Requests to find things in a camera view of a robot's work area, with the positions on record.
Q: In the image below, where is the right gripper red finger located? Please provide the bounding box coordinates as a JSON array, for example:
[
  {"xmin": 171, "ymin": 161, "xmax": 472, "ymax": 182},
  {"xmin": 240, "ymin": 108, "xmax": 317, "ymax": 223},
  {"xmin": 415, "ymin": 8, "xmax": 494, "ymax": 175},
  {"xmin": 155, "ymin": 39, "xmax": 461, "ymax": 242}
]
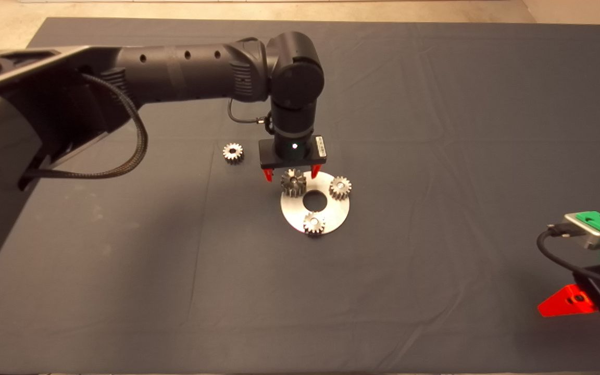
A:
[{"xmin": 537, "ymin": 284, "xmax": 598, "ymax": 318}]

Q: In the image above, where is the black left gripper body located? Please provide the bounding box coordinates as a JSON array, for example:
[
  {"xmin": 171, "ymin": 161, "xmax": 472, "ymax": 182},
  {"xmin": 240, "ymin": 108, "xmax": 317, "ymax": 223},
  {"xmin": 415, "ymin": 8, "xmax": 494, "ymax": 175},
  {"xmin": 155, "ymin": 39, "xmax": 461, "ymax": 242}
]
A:
[{"xmin": 258, "ymin": 130, "xmax": 328, "ymax": 170}]

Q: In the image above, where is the large steel gear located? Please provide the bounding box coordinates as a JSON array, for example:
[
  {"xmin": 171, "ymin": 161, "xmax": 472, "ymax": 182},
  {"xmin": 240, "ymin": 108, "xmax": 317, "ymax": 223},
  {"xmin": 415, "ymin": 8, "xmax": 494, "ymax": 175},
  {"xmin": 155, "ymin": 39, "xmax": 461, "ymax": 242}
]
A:
[{"xmin": 281, "ymin": 169, "xmax": 307, "ymax": 198}]

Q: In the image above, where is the small steel gear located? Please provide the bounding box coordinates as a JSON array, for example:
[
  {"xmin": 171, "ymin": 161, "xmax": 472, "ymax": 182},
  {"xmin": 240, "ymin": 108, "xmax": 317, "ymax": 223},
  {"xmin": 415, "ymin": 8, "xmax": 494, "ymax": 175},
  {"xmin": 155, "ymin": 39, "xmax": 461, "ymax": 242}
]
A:
[
  {"xmin": 329, "ymin": 176, "xmax": 353, "ymax": 201},
  {"xmin": 303, "ymin": 211, "xmax": 326, "ymax": 236},
  {"xmin": 222, "ymin": 143, "xmax": 244, "ymax": 165}
]

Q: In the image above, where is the round metal plate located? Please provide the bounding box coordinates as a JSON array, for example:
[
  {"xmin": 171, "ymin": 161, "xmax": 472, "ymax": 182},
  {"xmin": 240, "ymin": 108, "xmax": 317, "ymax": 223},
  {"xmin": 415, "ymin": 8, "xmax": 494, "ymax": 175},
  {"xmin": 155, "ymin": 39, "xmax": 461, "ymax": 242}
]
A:
[{"xmin": 280, "ymin": 171, "xmax": 351, "ymax": 236}]

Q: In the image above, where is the dark grey table cloth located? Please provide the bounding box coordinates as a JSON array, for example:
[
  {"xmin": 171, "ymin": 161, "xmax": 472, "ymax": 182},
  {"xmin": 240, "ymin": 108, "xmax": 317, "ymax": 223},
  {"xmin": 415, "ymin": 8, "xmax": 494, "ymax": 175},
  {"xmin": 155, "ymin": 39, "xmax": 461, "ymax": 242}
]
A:
[{"xmin": 0, "ymin": 17, "xmax": 600, "ymax": 373}]

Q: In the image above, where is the left black camera cable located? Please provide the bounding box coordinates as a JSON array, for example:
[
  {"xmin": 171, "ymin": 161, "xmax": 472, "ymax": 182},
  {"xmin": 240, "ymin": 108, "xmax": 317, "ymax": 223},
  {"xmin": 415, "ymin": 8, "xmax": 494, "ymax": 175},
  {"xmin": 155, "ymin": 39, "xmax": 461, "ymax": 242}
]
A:
[{"xmin": 227, "ymin": 96, "xmax": 273, "ymax": 128}]

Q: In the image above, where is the black camera cable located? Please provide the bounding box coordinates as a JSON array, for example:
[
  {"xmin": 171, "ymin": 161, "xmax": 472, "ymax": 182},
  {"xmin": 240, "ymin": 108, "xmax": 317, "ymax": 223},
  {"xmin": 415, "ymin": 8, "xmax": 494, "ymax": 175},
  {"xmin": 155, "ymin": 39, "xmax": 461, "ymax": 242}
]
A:
[
  {"xmin": 227, "ymin": 96, "xmax": 273, "ymax": 128},
  {"xmin": 536, "ymin": 223, "xmax": 600, "ymax": 290}
]

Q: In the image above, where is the right silver camera box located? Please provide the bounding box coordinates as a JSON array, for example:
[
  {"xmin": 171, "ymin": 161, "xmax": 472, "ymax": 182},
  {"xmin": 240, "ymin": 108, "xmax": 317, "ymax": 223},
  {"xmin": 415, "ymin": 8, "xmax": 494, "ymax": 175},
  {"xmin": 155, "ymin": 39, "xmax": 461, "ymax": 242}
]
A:
[{"xmin": 564, "ymin": 212, "xmax": 600, "ymax": 251}]

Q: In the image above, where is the right black camera cable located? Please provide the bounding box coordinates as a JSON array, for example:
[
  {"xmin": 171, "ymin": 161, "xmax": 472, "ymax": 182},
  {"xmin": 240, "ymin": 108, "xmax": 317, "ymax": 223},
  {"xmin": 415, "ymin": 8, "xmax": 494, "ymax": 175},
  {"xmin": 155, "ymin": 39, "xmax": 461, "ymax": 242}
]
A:
[{"xmin": 536, "ymin": 223, "xmax": 600, "ymax": 290}]

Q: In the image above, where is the left arm braided hose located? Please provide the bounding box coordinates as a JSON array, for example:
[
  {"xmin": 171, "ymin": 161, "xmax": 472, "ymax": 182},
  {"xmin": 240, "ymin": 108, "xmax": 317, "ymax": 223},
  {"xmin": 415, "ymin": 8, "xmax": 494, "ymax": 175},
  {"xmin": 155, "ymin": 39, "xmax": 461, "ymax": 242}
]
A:
[{"xmin": 19, "ymin": 73, "xmax": 149, "ymax": 191}]

